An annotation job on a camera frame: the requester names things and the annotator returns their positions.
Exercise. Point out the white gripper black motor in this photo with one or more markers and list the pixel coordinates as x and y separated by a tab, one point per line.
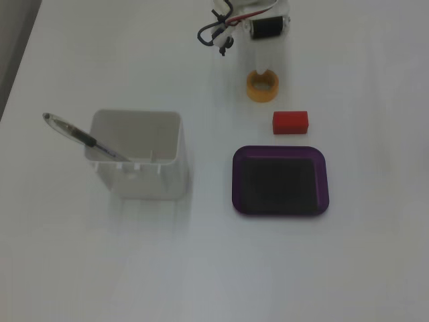
267	29

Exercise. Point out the red rectangular block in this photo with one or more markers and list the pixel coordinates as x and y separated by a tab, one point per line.
290	122

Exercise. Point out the yellow tape roll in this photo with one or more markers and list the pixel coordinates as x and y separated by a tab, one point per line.
263	92

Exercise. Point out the purple rectangular tray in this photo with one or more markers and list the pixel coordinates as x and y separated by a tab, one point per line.
280	181

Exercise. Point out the clear black ballpoint pen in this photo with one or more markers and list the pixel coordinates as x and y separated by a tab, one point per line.
80	135

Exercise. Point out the white square plastic container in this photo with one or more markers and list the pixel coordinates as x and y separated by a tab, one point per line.
140	157

